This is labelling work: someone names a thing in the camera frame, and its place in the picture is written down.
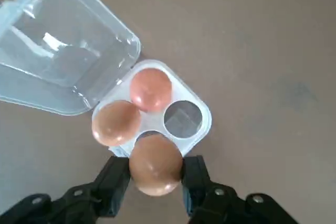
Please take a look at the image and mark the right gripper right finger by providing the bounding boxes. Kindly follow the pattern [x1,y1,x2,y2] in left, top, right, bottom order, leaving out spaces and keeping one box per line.
[180,155,314,224]

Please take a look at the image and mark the transparent four-slot egg tray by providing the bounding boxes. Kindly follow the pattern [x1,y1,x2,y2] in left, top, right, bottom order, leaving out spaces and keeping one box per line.
[0,0,213,156]

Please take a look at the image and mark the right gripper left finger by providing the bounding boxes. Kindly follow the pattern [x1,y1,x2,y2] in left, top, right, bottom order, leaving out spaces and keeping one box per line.
[0,155,132,224]

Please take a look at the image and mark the brown egg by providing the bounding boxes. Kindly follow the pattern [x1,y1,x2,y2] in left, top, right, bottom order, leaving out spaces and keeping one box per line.
[130,68,173,113]
[91,100,142,146]
[128,134,183,197]

